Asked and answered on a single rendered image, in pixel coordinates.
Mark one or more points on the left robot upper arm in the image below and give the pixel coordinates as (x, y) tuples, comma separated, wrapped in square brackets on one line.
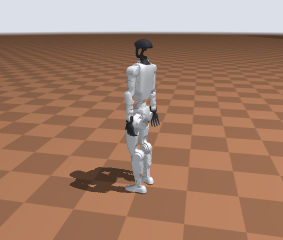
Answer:
[(132, 72)]

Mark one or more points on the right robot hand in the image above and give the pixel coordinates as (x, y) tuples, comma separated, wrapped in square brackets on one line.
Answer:
[(154, 117)]

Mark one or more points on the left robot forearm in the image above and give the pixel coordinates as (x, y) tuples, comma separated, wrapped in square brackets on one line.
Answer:
[(129, 105)]

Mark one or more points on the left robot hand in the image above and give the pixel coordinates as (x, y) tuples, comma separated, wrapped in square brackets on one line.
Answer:
[(129, 127)]

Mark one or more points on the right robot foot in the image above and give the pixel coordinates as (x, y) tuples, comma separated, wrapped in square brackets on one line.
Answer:
[(148, 180)]

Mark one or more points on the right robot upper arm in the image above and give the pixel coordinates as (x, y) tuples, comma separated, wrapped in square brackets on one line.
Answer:
[(154, 78)]

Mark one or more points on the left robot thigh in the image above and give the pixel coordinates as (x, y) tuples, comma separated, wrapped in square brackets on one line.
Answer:
[(132, 141)]

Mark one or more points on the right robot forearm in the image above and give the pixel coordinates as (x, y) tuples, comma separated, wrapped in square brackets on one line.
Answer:
[(152, 101)]

